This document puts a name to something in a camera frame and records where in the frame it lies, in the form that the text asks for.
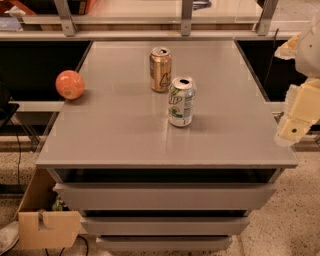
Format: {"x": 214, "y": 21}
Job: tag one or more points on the orange red apple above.
{"x": 70, "y": 84}

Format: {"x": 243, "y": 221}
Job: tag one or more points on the metal shelf frame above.
{"x": 159, "y": 20}

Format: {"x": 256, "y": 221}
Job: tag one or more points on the grey middle drawer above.
{"x": 164, "y": 226}

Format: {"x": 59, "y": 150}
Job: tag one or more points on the grey drawer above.
{"x": 164, "y": 226}
{"x": 161, "y": 196}
{"x": 164, "y": 243}

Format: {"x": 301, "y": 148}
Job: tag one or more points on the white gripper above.
{"x": 310, "y": 53}

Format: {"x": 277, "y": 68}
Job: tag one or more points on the white green 7up can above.
{"x": 181, "y": 99}

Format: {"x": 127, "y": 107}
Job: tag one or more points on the grey bottom drawer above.
{"x": 164, "y": 243}

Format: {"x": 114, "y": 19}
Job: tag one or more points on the grey top drawer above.
{"x": 161, "y": 196}

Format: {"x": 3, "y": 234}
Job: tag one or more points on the wooden notched bracket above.
{"x": 39, "y": 226}

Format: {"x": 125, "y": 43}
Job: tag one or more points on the gold soda can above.
{"x": 160, "y": 69}

